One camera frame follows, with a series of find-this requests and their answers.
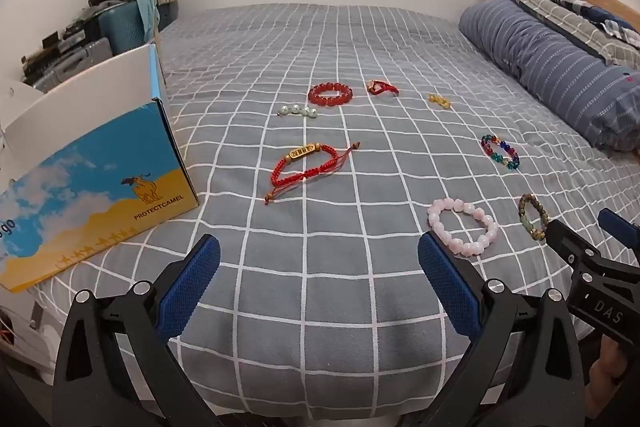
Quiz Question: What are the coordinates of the cluttered bedside desk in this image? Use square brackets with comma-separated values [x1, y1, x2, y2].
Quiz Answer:
[22, 38, 113, 94]

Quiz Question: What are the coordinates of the small red cord bracelet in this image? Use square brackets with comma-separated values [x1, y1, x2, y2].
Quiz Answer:
[365, 80, 400, 96]

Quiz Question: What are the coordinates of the person's right hand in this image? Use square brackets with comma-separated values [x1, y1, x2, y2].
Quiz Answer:
[587, 334, 635, 408]

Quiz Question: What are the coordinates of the pink bead bracelet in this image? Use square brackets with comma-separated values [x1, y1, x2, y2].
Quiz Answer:
[427, 198, 499, 257]

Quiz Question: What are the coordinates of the teal suitcase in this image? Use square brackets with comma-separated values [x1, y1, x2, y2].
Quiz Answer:
[98, 0, 161, 58]

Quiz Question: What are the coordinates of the grey checked bed sheet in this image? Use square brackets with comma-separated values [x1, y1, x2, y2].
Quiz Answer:
[30, 3, 640, 427]

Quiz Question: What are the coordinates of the brown wooden bead bracelet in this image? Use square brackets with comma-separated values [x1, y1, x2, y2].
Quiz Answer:
[518, 193, 549, 242]

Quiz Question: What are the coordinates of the red cord bracelet gold tube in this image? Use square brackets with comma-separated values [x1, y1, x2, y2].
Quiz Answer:
[265, 142, 362, 206]

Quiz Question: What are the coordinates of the multicolour glass bead bracelet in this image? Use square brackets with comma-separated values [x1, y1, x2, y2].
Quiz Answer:
[481, 134, 521, 172]

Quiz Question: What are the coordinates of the blue and yellow cardboard box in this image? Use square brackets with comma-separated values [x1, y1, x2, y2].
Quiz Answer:
[0, 43, 200, 294]

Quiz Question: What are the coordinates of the red bead bracelet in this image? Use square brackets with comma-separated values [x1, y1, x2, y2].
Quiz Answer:
[307, 83, 354, 106]

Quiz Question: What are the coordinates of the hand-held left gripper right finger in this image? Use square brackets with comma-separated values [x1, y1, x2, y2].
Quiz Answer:
[417, 231, 588, 427]

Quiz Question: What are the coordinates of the white pearl bead bracelet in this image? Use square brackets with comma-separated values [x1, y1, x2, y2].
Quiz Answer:
[277, 104, 318, 120]

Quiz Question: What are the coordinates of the rolled blue striped duvet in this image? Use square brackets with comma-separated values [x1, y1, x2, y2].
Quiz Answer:
[458, 0, 640, 152]

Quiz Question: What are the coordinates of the teal cloth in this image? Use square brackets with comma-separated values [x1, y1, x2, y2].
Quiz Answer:
[132, 0, 160, 42]

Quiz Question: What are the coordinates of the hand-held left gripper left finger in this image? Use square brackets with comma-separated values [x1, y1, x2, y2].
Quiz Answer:
[52, 233, 222, 427]

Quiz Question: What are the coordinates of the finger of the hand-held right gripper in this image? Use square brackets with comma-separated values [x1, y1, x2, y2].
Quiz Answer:
[545, 218, 602, 279]
[598, 208, 640, 258]

